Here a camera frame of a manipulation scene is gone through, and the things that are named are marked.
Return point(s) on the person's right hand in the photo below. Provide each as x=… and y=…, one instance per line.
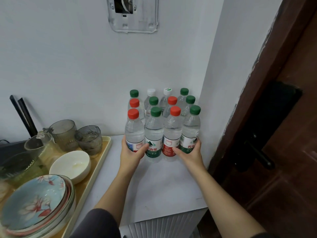
x=192, y=158

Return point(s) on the person's right thumb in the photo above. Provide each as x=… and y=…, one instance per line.
x=177, y=151

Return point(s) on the red cap clear bottle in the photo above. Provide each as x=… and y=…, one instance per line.
x=133, y=131

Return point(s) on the clear glass pitcher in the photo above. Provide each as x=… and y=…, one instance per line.
x=42, y=146

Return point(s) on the grey ribbed glass cup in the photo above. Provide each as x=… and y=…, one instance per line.
x=65, y=135
x=89, y=141

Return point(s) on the black router with antennas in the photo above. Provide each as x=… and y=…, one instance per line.
x=12, y=148

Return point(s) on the green cap clear bottle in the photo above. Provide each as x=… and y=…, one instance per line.
x=190, y=128

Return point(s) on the black door lock plate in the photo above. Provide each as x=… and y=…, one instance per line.
x=272, y=109

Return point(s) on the cluster of water bottles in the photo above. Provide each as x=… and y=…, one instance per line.
x=154, y=131

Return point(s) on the person's right forearm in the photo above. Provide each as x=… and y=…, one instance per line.
x=218, y=203

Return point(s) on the blue floral plate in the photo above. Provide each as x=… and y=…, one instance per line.
x=32, y=203

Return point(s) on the grey rim plate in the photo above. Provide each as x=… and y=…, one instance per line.
x=73, y=208

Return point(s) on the person's left thumb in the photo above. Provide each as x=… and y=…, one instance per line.
x=143, y=149

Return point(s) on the beige serving tray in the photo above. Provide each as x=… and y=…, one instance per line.
x=99, y=166

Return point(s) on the person's left hand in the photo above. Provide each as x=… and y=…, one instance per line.
x=130, y=158

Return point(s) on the white ribbed cabinet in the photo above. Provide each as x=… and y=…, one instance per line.
x=163, y=224

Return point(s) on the white plastic wall bracket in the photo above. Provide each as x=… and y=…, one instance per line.
x=143, y=17

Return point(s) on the white ceramic bowl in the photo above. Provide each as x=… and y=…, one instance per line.
x=70, y=166

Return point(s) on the person's left forearm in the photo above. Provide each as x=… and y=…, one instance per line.
x=118, y=188

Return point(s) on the dark grey sleeve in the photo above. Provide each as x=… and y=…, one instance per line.
x=96, y=224

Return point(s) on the brown wooden door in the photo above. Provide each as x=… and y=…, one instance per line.
x=284, y=171

